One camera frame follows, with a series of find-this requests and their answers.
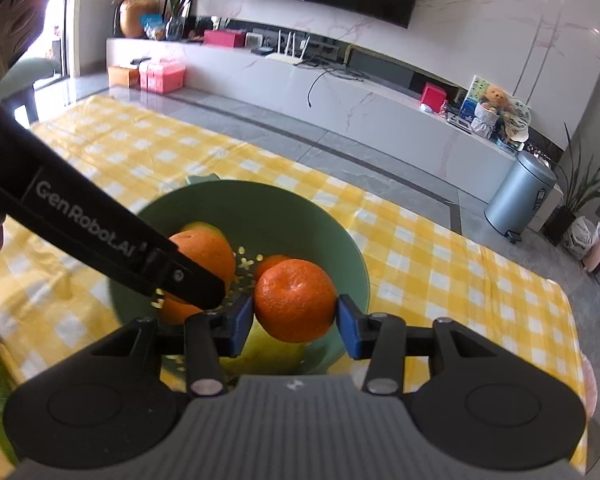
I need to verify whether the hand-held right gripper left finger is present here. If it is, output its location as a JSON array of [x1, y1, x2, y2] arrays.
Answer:
[[85, 294, 255, 397]]

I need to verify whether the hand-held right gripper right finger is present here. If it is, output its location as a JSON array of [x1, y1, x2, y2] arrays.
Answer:
[[336, 294, 487, 395]]

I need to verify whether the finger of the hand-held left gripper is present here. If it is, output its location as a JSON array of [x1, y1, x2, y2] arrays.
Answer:
[[142, 245, 227, 311]]

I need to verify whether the orange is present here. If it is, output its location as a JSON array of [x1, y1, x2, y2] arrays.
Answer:
[[254, 258, 338, 343], [159, 295, 206, 326], [254, 255, 293, 281], [169, 230, 237, 291]]

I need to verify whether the yellow-green pear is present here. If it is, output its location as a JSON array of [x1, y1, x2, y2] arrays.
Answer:
[[180, 221, 226, 241]]

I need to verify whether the green colander bowl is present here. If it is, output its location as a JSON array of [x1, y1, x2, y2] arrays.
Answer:
[[109, 174, 371, 376]]

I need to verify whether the yellow checked tablecloth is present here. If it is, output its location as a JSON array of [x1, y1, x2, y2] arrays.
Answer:
[[0, 94, 596, 480]]

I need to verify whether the grey-green chair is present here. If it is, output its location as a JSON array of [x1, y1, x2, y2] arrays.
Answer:
[[0, 57, 56, 128]]

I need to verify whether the orange cardboard box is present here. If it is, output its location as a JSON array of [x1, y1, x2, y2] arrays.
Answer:
[[107, 65, 142, 90]]

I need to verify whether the pink storage box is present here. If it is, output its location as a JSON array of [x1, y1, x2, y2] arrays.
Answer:
[[139, 57, 187, 94]]

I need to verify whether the orange round vase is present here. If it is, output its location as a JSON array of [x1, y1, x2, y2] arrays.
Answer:
[[119, 0, 153, 39]]

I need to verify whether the blue snack bag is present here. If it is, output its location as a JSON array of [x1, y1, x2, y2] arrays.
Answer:
[[140, 12, 167, 41]]

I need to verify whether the plant in glass vase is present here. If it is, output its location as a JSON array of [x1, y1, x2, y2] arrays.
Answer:
[[160, 0, 216, 41]]

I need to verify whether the white marble television cabinet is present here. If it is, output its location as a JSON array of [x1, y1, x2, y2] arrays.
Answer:
[[105, 37, 563, 231]]

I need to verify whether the grey-blue pedal trash can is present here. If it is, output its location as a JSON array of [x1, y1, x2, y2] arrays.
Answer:
[[484, 151, 558, 244]]

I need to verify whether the flat pink box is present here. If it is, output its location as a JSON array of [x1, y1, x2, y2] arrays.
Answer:
[[203, 29, 247, 49]]

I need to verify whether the long-leaf potted plant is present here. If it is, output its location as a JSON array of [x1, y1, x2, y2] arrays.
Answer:
[[542, 122, 600, 247]]

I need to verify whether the white router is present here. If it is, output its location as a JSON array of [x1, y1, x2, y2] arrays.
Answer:
[[266, 30, 311, 67]]

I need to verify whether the red box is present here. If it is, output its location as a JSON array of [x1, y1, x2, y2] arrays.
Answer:
[[420, 82, 446, 112]]

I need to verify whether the white plastic bag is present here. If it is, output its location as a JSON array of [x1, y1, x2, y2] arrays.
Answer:
[[560, 215, 600, 261]]

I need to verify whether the small pink appliance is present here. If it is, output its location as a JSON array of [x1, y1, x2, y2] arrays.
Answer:
[[581, 237, 600, 273]]

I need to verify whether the colourful picture board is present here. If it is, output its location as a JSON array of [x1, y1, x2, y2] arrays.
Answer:
[[460, 75, 531, 131]]

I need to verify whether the brown teddy bear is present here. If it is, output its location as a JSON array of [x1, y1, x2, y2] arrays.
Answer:
[[480, 86, 511, 113]]

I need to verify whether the black cable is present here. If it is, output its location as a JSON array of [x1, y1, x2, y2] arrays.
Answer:
[[307, 67, 368, 108]]

